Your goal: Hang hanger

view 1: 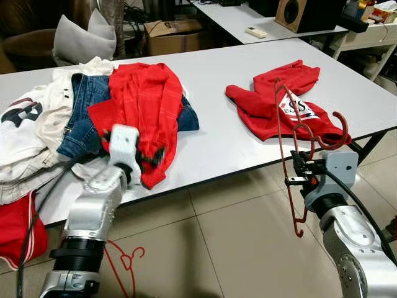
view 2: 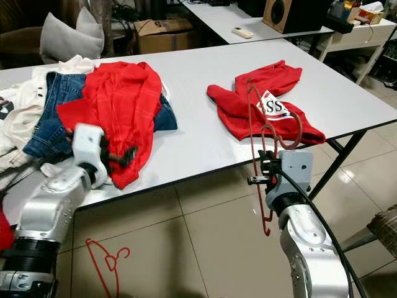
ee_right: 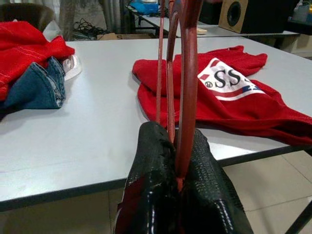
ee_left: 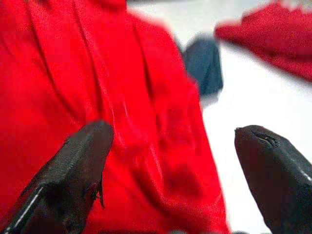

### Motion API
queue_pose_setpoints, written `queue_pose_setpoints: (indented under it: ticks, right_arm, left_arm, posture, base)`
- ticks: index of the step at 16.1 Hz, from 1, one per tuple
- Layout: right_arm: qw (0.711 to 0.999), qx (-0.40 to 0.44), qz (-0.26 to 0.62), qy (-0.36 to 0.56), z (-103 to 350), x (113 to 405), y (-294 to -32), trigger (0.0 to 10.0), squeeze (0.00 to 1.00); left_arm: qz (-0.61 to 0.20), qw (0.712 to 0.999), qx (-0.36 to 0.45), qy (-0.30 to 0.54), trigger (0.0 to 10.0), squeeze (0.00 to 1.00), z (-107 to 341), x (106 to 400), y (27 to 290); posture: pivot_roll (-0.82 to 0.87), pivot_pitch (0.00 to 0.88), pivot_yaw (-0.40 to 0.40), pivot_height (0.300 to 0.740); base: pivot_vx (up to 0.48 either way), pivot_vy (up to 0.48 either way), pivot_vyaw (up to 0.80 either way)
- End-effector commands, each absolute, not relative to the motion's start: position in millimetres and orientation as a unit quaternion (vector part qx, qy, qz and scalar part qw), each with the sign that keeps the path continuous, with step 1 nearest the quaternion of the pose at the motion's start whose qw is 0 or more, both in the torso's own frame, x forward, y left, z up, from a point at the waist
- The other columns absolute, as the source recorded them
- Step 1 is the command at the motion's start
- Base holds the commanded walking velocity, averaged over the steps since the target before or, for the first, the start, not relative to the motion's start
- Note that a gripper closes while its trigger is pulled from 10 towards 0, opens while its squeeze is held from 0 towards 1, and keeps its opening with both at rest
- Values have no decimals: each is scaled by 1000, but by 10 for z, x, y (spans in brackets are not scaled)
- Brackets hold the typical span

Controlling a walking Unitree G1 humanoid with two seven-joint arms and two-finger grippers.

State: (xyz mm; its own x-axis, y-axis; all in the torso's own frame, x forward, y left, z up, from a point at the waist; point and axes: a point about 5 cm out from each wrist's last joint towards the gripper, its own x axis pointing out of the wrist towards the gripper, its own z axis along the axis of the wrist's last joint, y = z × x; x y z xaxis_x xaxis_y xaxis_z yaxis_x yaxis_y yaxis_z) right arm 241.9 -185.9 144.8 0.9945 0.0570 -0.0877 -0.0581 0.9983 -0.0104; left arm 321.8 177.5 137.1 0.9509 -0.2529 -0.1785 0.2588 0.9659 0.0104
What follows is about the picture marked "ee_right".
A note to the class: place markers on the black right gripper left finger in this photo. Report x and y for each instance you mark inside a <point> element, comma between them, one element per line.
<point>151,195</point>

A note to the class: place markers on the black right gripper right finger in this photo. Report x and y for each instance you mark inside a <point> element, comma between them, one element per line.
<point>209,200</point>

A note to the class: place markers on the red T-shirt white print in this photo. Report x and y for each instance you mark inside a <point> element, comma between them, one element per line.
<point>243,114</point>

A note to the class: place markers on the red plastic hanger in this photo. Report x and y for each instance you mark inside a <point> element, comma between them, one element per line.
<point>189,73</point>

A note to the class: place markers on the grey table black legs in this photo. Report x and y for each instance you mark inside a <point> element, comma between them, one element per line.
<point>97,122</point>

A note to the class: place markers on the cream white garment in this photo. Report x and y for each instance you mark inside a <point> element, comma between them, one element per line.
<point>72,68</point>

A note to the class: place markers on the blue denim jeans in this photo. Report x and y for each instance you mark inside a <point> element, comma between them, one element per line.
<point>34,90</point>

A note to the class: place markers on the brown cardboard box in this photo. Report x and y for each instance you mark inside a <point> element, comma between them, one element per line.
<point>126,37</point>

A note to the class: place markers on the long grey work table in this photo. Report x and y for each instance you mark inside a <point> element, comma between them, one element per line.
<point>214,29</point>

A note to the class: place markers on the wooden front black speaker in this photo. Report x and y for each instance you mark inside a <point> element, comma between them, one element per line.
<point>224,24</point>

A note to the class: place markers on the red garment white trim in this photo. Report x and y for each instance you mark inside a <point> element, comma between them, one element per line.
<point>24,48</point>

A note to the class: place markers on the sheer grey curtain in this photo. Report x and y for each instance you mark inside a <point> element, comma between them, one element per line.
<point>85,12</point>

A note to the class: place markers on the brown armchair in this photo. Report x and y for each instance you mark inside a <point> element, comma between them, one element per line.
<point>24,13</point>

